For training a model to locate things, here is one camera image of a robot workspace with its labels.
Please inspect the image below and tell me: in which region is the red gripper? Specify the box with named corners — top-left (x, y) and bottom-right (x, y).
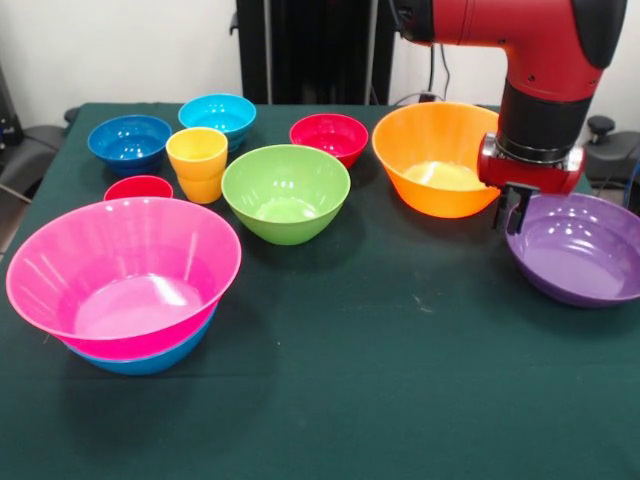
top-left (476, 132), bottom-right (586, 236)

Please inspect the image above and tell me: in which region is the purple bowl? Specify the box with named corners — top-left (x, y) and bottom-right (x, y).
top-left (503, 192), bottom-right (640, 309)

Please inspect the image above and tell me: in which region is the large pink bowl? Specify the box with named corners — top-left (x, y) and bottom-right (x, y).
top-left (5, 196), bottom-right (243, 361)

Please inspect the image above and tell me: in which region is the large orange bowl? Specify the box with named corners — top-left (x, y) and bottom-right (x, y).
top-left (371, 101), bottom-right (502, 220)

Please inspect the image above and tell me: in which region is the black knobbed device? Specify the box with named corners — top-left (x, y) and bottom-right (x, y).
top-left (578, 115), bottom-right (640, 224)

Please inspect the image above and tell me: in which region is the small red bowl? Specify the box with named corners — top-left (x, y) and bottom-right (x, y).
top-left (288, 113), bottom-right (370, 170)

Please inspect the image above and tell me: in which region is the dark green tablecloth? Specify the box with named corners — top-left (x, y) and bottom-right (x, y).
top-left (0, 102), bottom-right (640, 480)

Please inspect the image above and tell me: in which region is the green bowl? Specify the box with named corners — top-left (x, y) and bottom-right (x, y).
top-left (220, 143), bottom-right (352, 247)

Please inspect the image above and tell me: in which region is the small light blue bowl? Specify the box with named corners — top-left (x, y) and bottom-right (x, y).
top-left (177, 93), bottom-right (258, 154)

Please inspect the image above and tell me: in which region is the yellow cup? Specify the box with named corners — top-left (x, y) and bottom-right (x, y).
top-left (165, 126), bottom-right (230, 205)

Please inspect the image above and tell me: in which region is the red cup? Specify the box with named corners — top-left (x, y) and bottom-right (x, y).
top-left (103, 174), bottom-right (175, 202)

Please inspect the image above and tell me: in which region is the small dark blue bowl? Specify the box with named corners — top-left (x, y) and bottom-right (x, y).
top-left (87, 114), bottom-right (174, 176)

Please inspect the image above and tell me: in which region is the large light blue bowl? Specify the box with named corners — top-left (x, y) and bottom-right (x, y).
top-left (64, 304), bottom-right (219, 377)

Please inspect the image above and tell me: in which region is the black chair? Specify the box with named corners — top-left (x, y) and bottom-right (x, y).
top-left (0, 62), bottom-right (69, 204)

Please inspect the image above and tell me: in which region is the black wall cable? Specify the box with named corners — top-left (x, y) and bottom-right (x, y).
top-left (389, 43), bottom-right (454, 106)

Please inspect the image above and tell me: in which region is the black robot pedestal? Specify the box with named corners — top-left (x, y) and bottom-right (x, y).
top-left (229, 0), bottom-right (406, 106)

